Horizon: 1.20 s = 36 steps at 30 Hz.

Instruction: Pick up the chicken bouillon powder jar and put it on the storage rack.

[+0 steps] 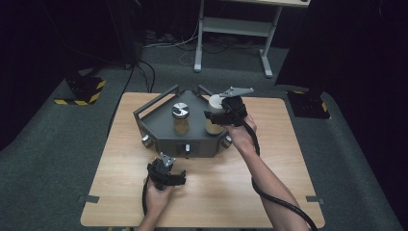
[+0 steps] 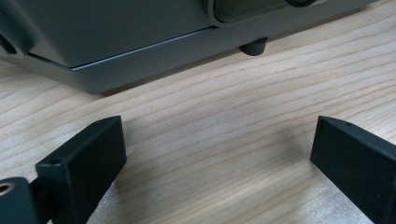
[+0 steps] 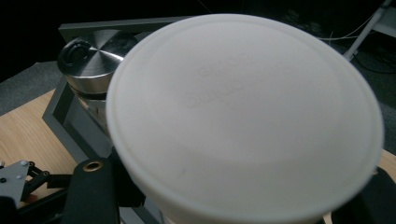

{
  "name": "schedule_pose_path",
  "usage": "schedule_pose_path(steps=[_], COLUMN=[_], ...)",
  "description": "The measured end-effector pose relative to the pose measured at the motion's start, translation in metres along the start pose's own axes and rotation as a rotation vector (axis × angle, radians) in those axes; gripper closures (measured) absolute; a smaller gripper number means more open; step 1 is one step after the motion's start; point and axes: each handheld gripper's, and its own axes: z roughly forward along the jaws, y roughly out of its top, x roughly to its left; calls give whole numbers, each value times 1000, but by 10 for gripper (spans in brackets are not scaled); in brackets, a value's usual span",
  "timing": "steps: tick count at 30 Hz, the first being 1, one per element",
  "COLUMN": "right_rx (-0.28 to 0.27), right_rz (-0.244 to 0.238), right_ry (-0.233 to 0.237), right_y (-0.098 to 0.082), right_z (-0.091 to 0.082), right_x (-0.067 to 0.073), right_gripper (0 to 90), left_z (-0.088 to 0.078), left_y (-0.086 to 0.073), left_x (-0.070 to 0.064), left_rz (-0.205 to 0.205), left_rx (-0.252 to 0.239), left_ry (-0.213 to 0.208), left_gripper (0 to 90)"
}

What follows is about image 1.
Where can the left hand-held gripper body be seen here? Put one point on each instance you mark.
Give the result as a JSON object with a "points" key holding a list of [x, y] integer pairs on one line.
{"points": [[160, 174]]}

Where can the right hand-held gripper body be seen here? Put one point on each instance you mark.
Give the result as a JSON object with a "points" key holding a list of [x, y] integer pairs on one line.
{"points": [[235, 109]]}

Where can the white-lidded glass jar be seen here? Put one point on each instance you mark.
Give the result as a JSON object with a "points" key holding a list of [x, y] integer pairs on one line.
{"points": [[214, 128]]}

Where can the dark grey jar rack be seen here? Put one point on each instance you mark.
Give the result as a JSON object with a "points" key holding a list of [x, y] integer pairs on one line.
{"points": [[163, 128]]}

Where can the person's right hand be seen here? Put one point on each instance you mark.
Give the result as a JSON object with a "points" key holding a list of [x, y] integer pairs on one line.
{"points": [[240, 134]]}

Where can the silver-lidded glass jar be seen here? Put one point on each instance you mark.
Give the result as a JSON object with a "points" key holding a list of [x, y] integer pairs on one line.
{"points": [[181, 120]]}

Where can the hazard-striped black stand base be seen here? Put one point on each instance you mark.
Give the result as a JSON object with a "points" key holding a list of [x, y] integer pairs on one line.
{"points": [[84, 89], [308, 104]]}

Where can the grey tape strip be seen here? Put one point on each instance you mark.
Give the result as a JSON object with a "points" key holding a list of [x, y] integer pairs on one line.
{"points": [[89, 199], [315, 199]]}

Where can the white metal desk frame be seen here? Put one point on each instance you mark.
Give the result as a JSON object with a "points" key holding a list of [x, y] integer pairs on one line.
{"points": [[237, 27]]}

